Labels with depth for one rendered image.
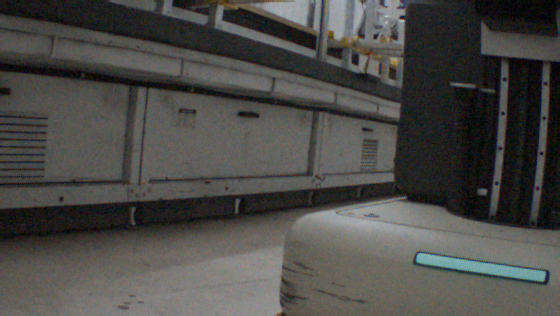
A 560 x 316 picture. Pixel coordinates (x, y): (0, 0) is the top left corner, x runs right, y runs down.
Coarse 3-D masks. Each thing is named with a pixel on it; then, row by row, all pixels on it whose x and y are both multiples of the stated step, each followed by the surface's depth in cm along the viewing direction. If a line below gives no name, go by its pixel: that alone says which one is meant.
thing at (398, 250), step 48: (288, 240) 79; (336, 240) 74; (384, 240) 71; (432, 240) 69; (480, 240) 66; (528, 240) 66; (288, 288) 78; (336, 288) 74; (384, 288) 70; (432, 288) 66; (480, 288) 63; (528, 288) 59
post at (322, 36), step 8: (320, 0) 240; (328, 0) 239; (320, 8) 240; (328, 8) 240; (320, 16) 239; (328, 16) 241; (320, 24) 239; (320, 32) 239; (320, 40) 240; (320, 48) 240; (320, 56) 239
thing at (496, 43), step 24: (480, 0) 72; (504, 0) 70; (528, 0) 68; (552, 0) 66; (504, 24) 77; (528, 24) 73; (552, 24) 70; (504, 48) 83; (528, 48) 81; (552, 48) 78
